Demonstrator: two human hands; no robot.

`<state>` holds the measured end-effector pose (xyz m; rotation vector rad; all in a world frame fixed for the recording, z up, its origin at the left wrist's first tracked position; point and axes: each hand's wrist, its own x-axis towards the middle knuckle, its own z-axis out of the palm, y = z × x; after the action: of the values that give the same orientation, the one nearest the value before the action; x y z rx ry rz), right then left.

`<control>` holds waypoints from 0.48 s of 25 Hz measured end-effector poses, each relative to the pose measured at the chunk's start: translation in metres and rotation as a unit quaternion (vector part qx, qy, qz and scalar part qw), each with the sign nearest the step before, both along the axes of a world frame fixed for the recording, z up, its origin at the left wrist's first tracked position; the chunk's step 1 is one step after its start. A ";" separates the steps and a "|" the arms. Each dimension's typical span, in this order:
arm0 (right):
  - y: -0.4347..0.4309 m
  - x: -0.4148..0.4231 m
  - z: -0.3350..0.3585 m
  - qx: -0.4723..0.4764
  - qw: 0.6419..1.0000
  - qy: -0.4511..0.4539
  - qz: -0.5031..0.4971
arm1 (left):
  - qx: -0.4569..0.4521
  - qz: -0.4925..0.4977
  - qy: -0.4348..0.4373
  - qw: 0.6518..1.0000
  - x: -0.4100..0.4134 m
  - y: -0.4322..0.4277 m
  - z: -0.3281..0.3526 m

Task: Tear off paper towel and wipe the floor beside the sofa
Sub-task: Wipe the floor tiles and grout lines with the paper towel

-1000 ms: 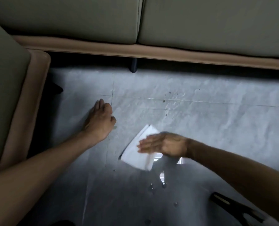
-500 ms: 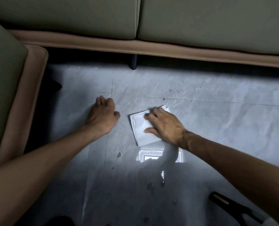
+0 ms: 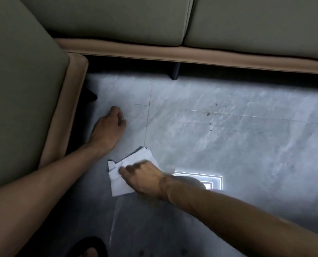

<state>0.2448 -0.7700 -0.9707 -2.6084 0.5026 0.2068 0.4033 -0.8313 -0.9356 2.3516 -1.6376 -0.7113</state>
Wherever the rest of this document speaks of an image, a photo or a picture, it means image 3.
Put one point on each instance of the person's right hand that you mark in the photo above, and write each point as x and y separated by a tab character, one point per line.
148	179

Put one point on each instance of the person's left leg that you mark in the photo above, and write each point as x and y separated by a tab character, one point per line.
90	252

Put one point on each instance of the white tissue sheet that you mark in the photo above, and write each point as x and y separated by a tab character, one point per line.
118	186

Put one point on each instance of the person's right forearm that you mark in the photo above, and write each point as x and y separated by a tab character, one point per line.
242	219

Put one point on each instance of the person's left hand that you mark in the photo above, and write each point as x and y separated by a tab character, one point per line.
108	128

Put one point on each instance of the person's left forearm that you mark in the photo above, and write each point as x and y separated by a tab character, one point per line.
41	190

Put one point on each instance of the brown left sandal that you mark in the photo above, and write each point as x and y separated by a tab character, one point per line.
94	242

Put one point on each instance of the beige leather sofa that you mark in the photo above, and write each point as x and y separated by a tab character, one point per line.
19	90

